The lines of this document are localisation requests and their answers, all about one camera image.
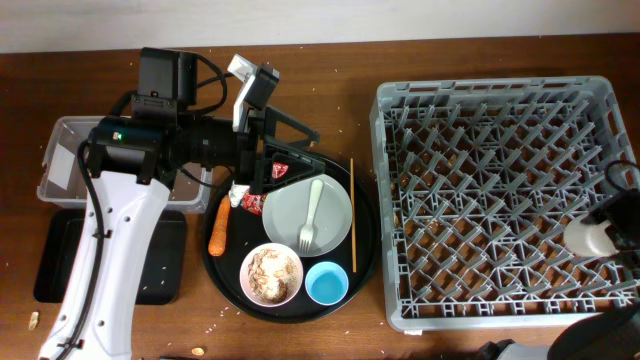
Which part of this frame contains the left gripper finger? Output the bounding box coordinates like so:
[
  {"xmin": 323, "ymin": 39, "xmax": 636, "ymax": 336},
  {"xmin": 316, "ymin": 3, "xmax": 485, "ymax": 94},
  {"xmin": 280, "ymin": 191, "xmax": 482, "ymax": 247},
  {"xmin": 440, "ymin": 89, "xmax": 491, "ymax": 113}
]
[
  {"xmin": 264, "ymin": 106, "xmax": 320, "ymax": 148},
  {"xmin": 262, "ymin": 147, "xmax": 325, "ymax": 193}
]

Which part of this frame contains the red snack wrapper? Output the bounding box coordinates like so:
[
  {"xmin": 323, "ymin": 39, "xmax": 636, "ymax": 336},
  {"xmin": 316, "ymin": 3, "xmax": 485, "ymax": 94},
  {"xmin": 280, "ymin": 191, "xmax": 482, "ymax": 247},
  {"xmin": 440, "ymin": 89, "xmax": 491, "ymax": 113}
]
[{"xmin": 241, "ymin": 162, "xmax": 289, "ymax": 215}]

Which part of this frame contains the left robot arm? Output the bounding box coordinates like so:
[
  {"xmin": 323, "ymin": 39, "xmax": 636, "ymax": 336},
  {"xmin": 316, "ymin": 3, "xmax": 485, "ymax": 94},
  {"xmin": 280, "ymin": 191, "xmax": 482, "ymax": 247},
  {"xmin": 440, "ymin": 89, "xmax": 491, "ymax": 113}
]
[{"xmin": 39, "ymin": 47, "xmax": 325, "ymax": 359}]

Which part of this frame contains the round black tray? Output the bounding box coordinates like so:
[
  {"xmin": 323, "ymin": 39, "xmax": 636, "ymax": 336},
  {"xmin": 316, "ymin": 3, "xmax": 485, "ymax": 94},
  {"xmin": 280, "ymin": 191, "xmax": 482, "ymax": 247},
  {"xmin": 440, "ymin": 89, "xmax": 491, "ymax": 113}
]
[{"xmin": 203, "ymin": 158, "xmax": 381, "ymax": 323}]

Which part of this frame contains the white plastic fork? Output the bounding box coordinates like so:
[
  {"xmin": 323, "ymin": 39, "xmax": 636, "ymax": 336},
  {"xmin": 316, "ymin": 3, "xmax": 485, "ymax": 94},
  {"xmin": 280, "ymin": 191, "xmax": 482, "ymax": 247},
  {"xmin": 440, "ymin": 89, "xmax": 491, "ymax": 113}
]
[{"xmin": 299, "ymin": 179, "xmax": 324, "ymax": 253}]

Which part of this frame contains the crumpled white tissue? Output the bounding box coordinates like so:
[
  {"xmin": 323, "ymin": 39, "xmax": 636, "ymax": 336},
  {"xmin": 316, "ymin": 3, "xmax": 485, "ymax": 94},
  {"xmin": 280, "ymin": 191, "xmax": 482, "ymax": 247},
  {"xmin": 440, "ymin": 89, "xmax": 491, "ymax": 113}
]
[{"xmin": 228, "ymin": 182, "xmax": 250, "ymax": 208}]

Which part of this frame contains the black rectangular tray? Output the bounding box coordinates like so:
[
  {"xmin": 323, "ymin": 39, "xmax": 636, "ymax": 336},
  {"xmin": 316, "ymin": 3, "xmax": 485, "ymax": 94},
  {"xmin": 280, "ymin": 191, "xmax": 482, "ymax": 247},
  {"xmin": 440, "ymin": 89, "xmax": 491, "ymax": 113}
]
[{"xmin": 33, "ymin": 209, "xmax": 187, "ymax": 305}]

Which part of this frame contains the white cup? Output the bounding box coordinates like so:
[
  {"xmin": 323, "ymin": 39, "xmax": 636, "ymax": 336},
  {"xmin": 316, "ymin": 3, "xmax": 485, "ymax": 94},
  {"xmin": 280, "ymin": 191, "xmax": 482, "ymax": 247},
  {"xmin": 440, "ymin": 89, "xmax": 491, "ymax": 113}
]
[{"xmin": 563, "ymin": 214, "xmax": 619, "ymax": 257}]

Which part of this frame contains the grey dishwasher rack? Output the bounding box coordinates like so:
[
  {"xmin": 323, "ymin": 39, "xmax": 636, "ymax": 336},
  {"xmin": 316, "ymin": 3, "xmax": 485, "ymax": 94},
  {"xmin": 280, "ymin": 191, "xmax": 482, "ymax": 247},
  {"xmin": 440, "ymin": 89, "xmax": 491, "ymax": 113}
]
[{"xmin": 370, "ymin": 76, "xmax": 639, "ymax": 333}]

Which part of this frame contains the blue cup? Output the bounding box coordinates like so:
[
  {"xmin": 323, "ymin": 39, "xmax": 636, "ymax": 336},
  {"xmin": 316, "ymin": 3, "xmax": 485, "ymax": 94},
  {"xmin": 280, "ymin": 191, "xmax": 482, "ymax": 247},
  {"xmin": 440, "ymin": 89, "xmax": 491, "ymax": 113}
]
[{"xmin": 304, "ymin": 261, "xmax": 349, "ymax": 306}]

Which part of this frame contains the peanut on table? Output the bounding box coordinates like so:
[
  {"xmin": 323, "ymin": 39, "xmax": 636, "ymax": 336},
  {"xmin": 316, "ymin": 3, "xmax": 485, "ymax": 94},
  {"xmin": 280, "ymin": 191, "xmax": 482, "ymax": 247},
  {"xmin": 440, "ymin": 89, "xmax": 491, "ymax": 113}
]
[{"xmin": 28, "ymin": 311, "xmax": 39, "ymax": 331}]

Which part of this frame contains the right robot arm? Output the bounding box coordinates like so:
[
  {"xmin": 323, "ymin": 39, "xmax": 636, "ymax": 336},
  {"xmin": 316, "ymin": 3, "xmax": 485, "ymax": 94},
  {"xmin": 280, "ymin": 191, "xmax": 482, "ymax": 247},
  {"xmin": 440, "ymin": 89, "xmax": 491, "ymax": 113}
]
[{"xmin": 473, "ymin": 190, "xmax": 639, "ymax": 360}]

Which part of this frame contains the clear plastic bin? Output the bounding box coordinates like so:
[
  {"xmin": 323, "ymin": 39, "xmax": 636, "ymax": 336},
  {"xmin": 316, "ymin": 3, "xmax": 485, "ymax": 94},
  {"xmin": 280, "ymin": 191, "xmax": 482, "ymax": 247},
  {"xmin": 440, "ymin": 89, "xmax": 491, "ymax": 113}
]
[{"xmin": 36, "ymin": 116, "xmax": 211, "ymax": 214}]

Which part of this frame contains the wooden chopstick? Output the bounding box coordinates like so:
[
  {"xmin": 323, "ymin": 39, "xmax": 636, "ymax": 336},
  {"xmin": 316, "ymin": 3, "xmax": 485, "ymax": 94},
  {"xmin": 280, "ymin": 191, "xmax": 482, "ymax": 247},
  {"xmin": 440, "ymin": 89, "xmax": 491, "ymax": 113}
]
[{"xmin": 349, "ymin": 158, "xmax": 357, "ymax": 273}]

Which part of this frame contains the orange carrot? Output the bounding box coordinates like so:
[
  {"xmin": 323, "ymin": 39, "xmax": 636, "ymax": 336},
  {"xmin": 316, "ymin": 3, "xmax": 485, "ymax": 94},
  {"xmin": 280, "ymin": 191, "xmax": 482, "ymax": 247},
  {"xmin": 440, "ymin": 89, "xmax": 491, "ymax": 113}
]
[{"xmin": 208, "ymin": 195, "xmax": 231, "ymax": 257}]

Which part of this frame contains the pink bowl with food scraps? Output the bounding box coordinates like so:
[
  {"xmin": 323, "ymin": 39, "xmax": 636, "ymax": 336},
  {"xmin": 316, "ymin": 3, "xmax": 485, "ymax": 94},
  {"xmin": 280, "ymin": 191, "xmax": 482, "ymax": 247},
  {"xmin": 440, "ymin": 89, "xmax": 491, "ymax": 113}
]
[{"xmin": 239, "ymin": 243, "xmax": 304, "ymax": 307}]

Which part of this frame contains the grey plate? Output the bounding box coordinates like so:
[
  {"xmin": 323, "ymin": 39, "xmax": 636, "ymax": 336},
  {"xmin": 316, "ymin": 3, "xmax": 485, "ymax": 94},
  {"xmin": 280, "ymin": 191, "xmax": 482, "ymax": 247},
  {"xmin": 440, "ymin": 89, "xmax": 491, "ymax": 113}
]
[{"xmin": 262, "ymin": 174, "xmax": 352, "ymax": 257}]

